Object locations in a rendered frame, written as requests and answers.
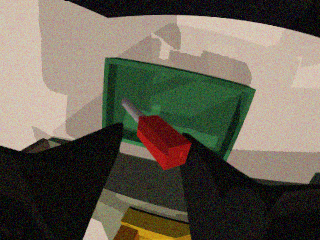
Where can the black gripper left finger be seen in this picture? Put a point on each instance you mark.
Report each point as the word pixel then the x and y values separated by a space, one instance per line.
pixel 61 186

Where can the red-headed pin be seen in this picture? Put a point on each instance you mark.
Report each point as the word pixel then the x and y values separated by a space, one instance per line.
pixel 167 145

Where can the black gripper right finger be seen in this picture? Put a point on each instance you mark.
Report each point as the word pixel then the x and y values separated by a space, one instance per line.
pixel 224 204

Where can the green tray floor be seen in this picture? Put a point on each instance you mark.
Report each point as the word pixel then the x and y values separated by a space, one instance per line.
pixel 203 110

